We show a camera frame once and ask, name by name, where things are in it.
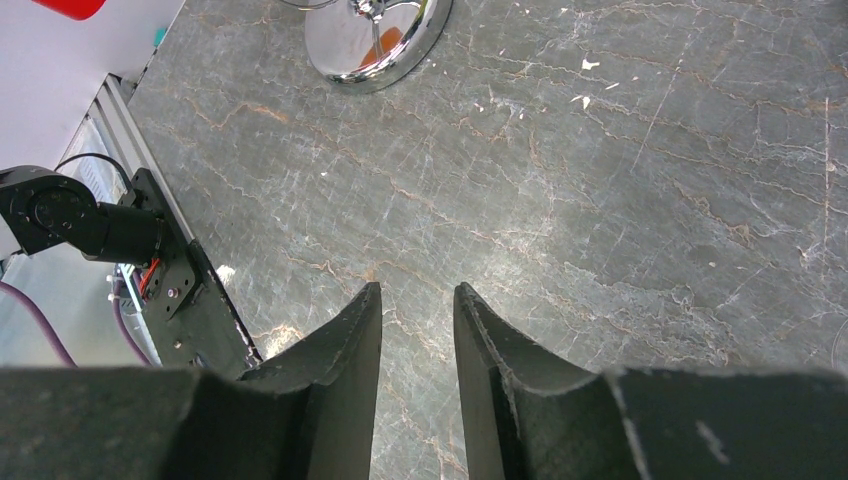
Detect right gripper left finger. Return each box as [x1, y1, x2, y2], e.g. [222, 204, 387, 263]
[1, 282, 382, 479]

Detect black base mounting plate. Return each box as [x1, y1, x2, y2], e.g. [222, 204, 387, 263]
[132, 168, 262, 379]

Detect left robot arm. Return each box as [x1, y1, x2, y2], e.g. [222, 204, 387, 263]
[1, 166, 166, 265]

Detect aluminium cable duct rail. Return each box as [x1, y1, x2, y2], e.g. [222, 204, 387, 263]
[61, 74, 162, 367]

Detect chrome wine glass rack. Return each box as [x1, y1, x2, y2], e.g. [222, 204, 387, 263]
[284, 0, 453, 94]

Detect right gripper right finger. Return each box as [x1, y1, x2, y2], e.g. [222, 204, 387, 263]
[453, 283, 847, 479]

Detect red plastic wine glass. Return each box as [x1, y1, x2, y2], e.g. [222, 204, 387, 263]
[33, 0, 106, 21]

